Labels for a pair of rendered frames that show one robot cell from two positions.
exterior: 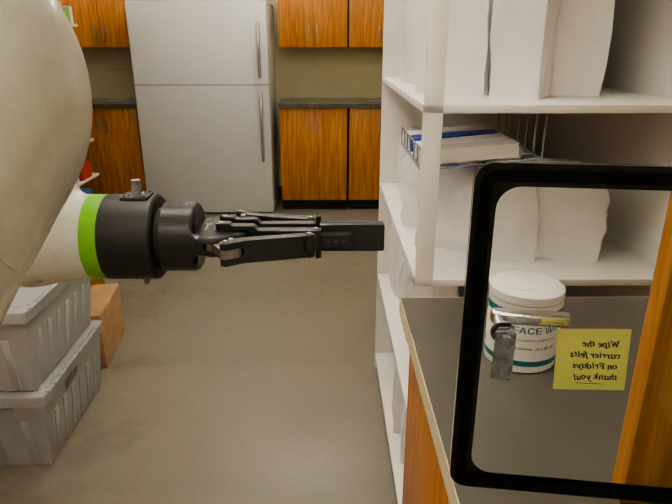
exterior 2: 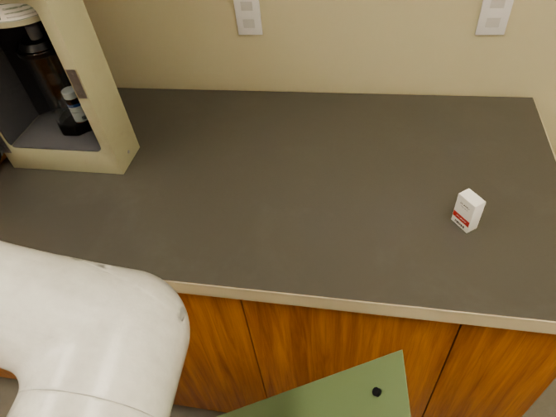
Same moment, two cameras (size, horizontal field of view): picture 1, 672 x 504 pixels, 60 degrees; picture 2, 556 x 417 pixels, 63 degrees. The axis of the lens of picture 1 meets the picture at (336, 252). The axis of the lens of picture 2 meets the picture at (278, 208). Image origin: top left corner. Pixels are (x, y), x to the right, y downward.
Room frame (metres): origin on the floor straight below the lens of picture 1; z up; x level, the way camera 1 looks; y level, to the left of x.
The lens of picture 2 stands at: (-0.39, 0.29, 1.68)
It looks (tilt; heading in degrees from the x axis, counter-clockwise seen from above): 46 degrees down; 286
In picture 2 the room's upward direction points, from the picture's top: 7 degrees counter-clockwise
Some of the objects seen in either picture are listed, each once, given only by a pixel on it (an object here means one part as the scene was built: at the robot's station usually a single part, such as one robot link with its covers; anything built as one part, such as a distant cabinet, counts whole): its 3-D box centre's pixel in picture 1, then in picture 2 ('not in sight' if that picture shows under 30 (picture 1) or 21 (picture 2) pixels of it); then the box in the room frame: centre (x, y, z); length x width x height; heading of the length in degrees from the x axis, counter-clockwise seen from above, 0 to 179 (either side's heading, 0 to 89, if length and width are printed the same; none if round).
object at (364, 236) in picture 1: (352, 236); not in sight; (0.60, -0.02, 1.30); 0.07 x 0.01 x 0.03; 91
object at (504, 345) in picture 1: (502, 353); not in sight; (0.55, -0.18, 1.18); 0.02 x 0.02 x 0.06; 83
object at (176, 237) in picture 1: (207, 236); not in sight; (0.60, 0.14, 1.30); 0.09 x 0.08 x 0.07; 91
